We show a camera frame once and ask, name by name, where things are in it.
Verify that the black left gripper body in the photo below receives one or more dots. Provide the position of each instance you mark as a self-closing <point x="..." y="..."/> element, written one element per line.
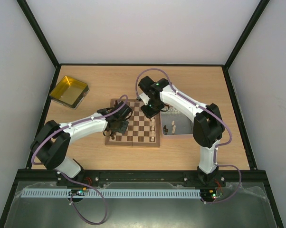
<point x="120" y="128"/>

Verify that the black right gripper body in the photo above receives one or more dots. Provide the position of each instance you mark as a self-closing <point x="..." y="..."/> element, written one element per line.
<point x="150" y="112"/>

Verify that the pink metal tin tray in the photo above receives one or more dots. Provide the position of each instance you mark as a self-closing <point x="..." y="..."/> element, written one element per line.
<point x="184" y="126"/>

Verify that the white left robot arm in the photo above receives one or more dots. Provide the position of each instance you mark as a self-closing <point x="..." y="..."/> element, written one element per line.
<point x="52" y="142"/>

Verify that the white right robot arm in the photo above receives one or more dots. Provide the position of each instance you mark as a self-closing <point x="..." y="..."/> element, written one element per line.
<point x="206" y="119"/>

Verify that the wooden chess board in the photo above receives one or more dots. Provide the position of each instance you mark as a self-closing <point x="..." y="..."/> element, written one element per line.
<point x="141" y="131"/>

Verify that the dark pawn in tray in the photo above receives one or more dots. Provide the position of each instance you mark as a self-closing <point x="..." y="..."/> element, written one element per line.
<point x="165" y="130"/>

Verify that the yellow tin lid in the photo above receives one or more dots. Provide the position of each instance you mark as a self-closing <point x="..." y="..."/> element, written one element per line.
<point x="69" y="92"/>

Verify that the slotted grey cable duct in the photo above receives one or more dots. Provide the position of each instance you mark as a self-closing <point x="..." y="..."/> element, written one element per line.
<point x="112" y="194"/>

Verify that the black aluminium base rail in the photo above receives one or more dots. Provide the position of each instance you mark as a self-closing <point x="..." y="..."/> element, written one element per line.
<point x="99" y="178"/>

